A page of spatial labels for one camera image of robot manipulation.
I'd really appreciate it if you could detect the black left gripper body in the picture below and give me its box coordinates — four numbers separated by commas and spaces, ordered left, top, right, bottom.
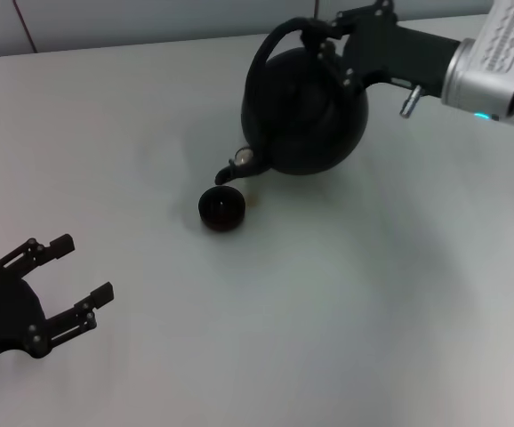
0, 262, 49, 369

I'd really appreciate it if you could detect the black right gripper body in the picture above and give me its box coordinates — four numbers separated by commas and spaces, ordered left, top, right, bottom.
347, 0, 462, 99

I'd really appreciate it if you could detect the black round teapot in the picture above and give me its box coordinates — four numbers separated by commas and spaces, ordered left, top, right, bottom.
213, 16, 370, 187

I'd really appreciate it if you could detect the small dark teacup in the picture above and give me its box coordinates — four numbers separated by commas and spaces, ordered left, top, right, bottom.
197, 186, 247, 233

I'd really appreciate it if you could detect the grey right gripper cable plug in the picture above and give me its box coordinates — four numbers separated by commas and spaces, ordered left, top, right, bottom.
399, 85, 423, 117

